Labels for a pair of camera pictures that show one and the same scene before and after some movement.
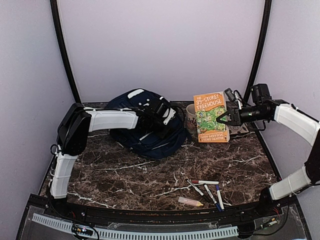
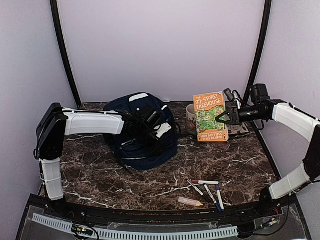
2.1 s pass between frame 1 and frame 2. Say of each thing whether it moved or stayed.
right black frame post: stayed
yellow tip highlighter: stayed
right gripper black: stayed
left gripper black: moved
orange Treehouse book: stayed
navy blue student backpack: moved
